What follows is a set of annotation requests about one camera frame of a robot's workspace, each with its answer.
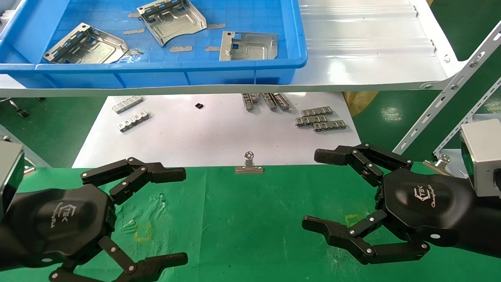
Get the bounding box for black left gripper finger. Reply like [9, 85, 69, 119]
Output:
[81, 157, 187, 205]
[49, 236, 189, 282]

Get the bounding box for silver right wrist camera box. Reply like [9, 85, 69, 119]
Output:
[460, 119, 501, 197]

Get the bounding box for white paper sheet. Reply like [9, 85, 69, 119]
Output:
[72, 92, 362, 168]

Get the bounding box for sheet metal bracket blue clips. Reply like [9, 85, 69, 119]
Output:
[42, 22, 130, 65]

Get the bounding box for blue plastic tray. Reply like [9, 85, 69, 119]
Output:
[0, 0, 308, 89]

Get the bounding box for grey metal frame bar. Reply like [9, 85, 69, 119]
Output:
[0, 125, 52, 168]

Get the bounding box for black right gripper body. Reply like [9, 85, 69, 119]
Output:
[376, 168, 475, 248]

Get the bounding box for white perforated angle strut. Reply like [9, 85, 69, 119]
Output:
[433, 78, 501, 158]
[393, 20, 501, 154]

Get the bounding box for green table cloth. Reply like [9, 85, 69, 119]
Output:
[0, 164, 501, 282]

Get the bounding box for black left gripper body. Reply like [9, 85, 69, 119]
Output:
[8, 183, 117, 270]

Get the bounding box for white stacked panels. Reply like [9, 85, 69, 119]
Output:
[0, 0, 26, 38]

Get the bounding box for curved-edge sheet metal bracket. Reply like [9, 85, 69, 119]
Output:
[137, 0, 207, 47]

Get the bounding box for black caster wheel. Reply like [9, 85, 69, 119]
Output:
[9, 100, 30, 118]

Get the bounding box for flat sheet metal plate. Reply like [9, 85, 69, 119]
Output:
[219, 31, 279, 61]

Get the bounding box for white metal shelf board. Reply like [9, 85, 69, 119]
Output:
[0, 0, 467, 98]

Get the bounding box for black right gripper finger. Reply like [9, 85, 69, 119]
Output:
[314, 143, 414, 187]
[302, 210, 431, 265]

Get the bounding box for yellow-brown bag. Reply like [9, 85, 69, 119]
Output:
[342, 91, 380, 118]

